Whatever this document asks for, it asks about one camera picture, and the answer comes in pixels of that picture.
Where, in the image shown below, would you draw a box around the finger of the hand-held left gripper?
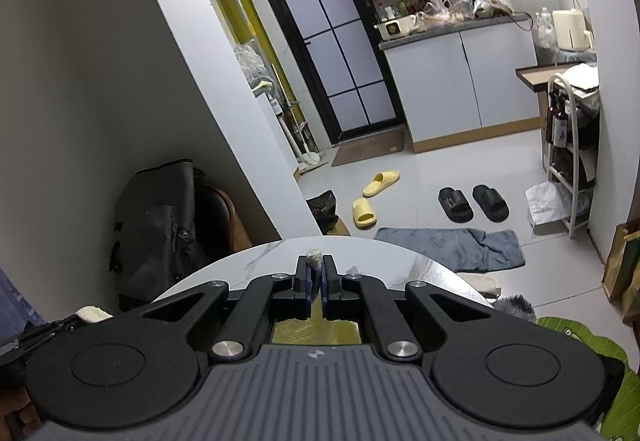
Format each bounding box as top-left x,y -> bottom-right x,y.
0,313 -> 83,365

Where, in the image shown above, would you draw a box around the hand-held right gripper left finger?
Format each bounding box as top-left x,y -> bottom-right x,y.
142,255 -> 314,363

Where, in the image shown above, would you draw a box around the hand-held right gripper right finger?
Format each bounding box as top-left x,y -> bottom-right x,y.
322,255 -> 497,365

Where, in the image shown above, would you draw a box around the beige towel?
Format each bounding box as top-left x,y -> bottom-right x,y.
75,248 -> 363,347

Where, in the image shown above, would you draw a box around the grey floor towel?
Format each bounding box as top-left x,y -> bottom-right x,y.
373,226 -> 527,273

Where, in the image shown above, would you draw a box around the blue striped cloth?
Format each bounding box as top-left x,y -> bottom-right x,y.
0,265 -> 49,341

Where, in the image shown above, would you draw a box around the black trash bag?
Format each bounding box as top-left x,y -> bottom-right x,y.
305,189 -> 341,235

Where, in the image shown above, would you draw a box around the yellow slipper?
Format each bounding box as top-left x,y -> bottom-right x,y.
362,169 -> 401,198
352,198 -> 377,228

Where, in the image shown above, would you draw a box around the brown chair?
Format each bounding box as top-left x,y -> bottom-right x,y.
192,181 -> 254,255

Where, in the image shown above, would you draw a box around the brown doormat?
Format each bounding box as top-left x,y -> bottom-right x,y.
330,126 -> 406,168

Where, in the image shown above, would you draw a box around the black slipper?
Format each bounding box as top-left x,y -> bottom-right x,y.
438,187 -> 475,223
471,184 -> 510,223

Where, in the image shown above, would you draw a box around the cream floor cloth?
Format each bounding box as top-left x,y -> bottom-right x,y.
460,272 -> 502,300

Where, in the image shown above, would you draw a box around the black backpack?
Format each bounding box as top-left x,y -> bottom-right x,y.
109,161 -> 211,313

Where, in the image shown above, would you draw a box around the grey fluffy cloth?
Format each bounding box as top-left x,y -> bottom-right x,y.
492,293 -> 536,323

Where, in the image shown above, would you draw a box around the white plastic bag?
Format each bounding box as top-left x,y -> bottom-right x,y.
525,181 -> 572,228

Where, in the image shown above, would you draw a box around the translucent plastic bag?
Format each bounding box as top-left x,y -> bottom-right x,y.
232,41 -> 267,85

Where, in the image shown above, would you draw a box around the green patterned mat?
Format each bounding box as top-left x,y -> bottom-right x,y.
535,315 -> 640,441

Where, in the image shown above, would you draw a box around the white kitchen cabinet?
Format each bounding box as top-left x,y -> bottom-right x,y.
377,13 -> 544,154

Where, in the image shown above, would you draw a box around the black framed glass door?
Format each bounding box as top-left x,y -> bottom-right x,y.
244,0 -> 407,146

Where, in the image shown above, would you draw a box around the cream rice cooker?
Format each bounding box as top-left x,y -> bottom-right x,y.
375,16 -> 419,40

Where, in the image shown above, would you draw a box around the white rack cart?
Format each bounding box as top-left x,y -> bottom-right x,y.
545,72 -> 601,240

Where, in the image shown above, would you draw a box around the dark brown bottle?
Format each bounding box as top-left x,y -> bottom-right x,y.
554,93 -> 572,148

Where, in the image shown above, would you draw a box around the brown paper bag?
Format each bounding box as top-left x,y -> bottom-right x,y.
601,221 -> 640,328

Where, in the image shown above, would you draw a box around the clear plastic bags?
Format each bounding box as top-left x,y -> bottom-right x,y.
417,0 -> 482,30

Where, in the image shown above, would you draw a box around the wooden side table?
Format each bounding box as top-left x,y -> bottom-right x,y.
516,62 -> 601,95

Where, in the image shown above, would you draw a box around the clear plastic bottle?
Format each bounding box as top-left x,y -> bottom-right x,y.
534,11 -> 557,48

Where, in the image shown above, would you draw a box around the cream countertop appliance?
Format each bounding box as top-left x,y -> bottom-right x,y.
551,8 -> 592,52

